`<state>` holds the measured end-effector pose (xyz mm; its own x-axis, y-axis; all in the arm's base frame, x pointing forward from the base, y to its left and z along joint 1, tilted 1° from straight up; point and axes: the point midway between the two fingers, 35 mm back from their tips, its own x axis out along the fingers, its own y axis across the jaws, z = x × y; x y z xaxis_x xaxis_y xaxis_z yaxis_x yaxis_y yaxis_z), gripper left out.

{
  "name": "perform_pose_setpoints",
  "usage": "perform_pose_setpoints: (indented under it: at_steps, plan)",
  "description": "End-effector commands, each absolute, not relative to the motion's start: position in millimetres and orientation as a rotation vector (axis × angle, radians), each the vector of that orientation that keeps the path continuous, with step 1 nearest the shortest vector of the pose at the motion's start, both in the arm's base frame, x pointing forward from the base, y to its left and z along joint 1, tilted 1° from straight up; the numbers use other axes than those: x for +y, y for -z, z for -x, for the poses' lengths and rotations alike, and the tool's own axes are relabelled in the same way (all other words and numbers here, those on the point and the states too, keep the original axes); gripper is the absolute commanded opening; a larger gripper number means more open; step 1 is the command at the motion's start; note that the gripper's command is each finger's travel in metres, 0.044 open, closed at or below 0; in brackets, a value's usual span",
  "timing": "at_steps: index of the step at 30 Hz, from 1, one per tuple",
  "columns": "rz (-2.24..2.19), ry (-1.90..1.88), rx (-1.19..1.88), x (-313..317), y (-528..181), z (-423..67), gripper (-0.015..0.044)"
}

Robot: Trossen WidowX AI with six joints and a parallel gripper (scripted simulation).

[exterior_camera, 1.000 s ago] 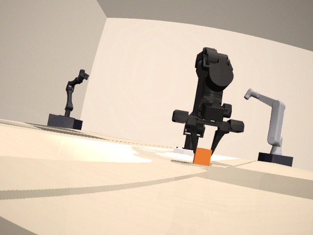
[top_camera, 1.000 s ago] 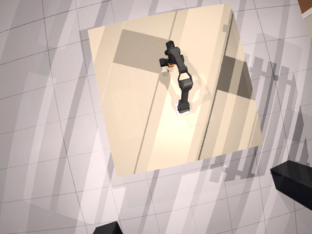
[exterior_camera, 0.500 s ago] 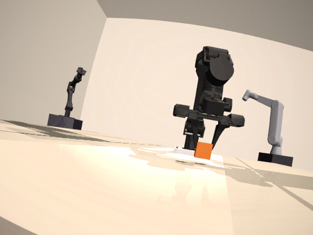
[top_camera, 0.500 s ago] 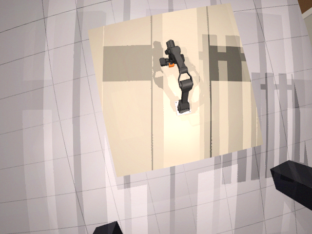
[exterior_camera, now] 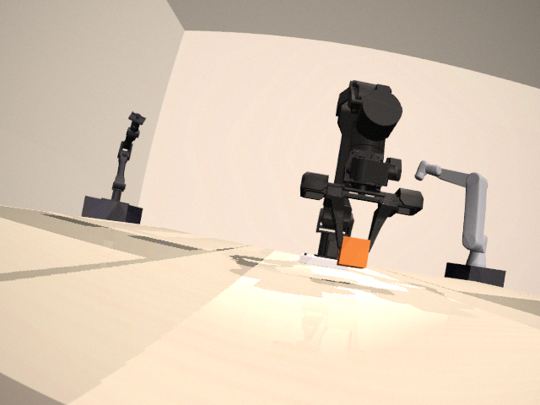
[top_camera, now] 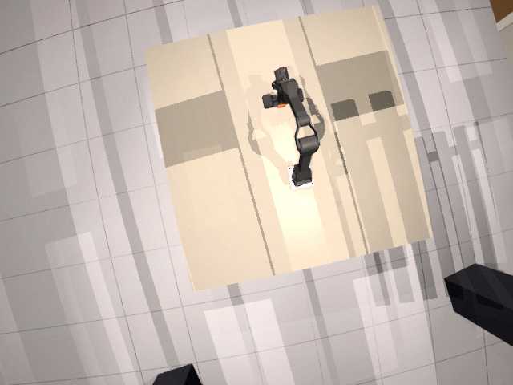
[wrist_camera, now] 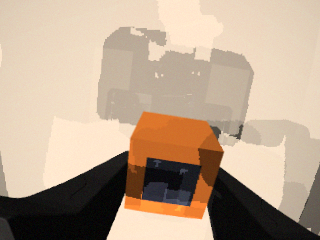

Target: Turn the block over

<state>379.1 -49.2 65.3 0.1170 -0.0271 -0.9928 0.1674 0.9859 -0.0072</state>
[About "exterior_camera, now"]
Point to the orange block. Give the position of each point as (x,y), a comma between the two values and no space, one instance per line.
(353,253)

